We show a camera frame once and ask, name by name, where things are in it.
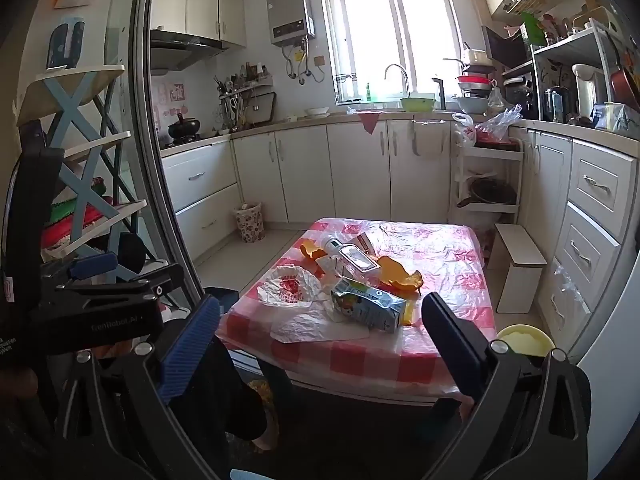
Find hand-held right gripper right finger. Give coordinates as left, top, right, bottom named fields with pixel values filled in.
left=421, top=291, right=593, bottom=480

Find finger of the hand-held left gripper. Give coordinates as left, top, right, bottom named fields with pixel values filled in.
left=42, top=251, right=119, bottom=283
left=55, top=262, right=186, bottom=311

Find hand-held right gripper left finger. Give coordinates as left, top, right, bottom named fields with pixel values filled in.
left=55, top=294, right=236, bottom=480

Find yellow plastic basin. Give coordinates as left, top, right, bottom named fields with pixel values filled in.
left=496, top=324, right=557, bottom=358

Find orange wrapper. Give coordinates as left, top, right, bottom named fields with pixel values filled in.
left=375, top=255, right=423, bottom=295

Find green juice carton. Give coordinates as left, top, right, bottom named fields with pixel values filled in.
left=330, top=277, right=407, bottom=333

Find white red-printed plastic bag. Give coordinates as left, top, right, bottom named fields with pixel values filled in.
left=257, top=265, right=325, bottom=307

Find white red small box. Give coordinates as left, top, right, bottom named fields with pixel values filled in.
left=350, top=232, right=378, bottom=256

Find clear plastic bottle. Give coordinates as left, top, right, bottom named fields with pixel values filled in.
left=324, top=237, right=383, bottom=281

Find white thin plastic sheet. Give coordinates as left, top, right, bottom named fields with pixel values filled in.
left=270, top=305, right=371, bottom=345

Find black round object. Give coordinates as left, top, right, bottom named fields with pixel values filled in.
left=117, top=232, right=147, bottom=276

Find dark blue floor container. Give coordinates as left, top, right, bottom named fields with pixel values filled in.
left=202, top=287, right=241, bottom=318

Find red green folded cloth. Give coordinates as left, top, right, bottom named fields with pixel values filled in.
left=42, top=177, right=108, bottom=251

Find person's left leg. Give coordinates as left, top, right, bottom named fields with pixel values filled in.
left=165, top=337, right=281, bottom=453

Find red checkered covered table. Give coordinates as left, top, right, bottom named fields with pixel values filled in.
left=216, top=217, right=501, bottom=406

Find yellow patterned cloth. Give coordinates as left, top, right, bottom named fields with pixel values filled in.
left=247, top=379, right=277, bottom=423

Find white wooden stool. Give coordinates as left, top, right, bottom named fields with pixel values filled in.
left=487, top=222, right=548, bottom=315

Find floral waste bin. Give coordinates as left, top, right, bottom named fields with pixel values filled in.
left=234, top=202, right=265, bottom=243

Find black wok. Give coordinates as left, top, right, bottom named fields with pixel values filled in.
left=457, top=177, right=517, bottom=209

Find black cooking pot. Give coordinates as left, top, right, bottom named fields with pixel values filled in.
left=167, top=112, right=202, bottom=141

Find blue white folding shelf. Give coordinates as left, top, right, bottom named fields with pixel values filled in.
left=15, top=64, right=171, bottom=301

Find grey framed glass door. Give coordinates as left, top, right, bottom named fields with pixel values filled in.
left=105, top=0, right=211, bottom=321

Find white refrigerator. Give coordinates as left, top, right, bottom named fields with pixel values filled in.
left=575, top=270, right=640, bottom=480

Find white trolley rack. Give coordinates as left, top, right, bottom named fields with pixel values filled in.
left=452, top=137, right=526, bottom=226

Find white cabinet door hanger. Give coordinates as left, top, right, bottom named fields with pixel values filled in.
left=412, top=115, right=449, bottom=161

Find white tray with black rim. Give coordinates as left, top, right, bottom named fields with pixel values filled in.
left=250, top=92, right=277, bottom=126

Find white red plastic bag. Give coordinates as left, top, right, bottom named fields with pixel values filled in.
left=451, top=112, right=478, bottom=148

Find white drawer cabinet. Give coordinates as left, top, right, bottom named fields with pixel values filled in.
left=510, top=125, right=640, bottom=356

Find clear plastic bag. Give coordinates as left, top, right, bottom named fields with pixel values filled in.
left=472, top=104, right=525, bottom=143

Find black range hood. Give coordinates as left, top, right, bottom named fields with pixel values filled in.
left=150, top=29, right=224, bottom=72

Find pink hanging cloth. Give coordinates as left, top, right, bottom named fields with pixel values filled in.
left=356, top=110, right=382, bottom=135

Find stack of bowls and dishes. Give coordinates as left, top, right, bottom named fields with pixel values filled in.
left=452, top=49, right=496, bottom=115

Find black toaster oven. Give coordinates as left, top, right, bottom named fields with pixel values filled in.
left=502, top=72, right=538, bottom=121

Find chrome arched faucet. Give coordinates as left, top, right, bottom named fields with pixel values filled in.
left=384, top=63, right=412, bottom=100

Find black electric kettle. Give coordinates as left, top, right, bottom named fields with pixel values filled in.
left=542, top=86, right=571, bottom=123

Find blue grey packaged bag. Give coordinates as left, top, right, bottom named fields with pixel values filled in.
left=595, top=102, right=640, bottom=133

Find white thermos pot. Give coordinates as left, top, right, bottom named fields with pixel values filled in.
left=571, top=63, right=608, bottom=121

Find black microwave oven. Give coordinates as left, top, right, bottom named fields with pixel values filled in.
left=481, top=25, right=526, bottom=68

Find red frying pan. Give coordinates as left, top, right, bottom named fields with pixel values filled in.
left=605, top=35, right=640, bottom=111

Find white framed window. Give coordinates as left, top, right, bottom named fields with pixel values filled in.
left=320, top=0, right=463, bottom=106

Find white metal shelf rack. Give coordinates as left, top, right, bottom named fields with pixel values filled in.
left=530, top=17, right=626, bottom=123

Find green box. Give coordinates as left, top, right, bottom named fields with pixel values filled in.
left=520, top=12, right=548, bottom=46

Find clear plastic on drawer handle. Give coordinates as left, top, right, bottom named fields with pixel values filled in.
left=552, top=259, right=586, bottom=306

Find red paper wall decoration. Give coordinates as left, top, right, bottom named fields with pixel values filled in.
left=155, top=82, right=188, bottom=121

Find wall utensil rack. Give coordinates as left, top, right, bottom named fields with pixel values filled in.
left=214, top=62, right=277, bottom=133

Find white wall cabinets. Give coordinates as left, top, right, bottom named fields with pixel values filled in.
left=150, top=0, right=247, bottom=50

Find grey wall water heater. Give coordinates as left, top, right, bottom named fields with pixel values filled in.
left=266, top=0, right=317, bottom=46

